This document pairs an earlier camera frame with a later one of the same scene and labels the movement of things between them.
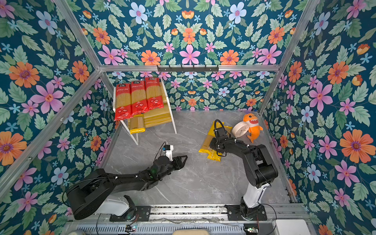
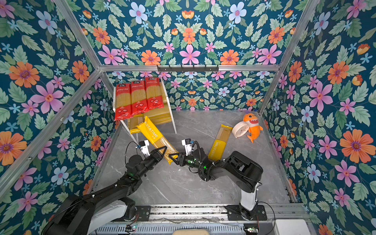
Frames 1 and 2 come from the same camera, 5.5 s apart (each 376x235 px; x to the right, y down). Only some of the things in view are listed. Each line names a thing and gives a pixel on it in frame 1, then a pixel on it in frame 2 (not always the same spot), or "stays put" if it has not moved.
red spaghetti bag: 155,100 stays put
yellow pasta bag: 219,125 -> 152,132
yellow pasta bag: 136,124 stays put
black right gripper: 212,144 -> 182,158
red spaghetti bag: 138,98 stays put
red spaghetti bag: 123,108 stays put
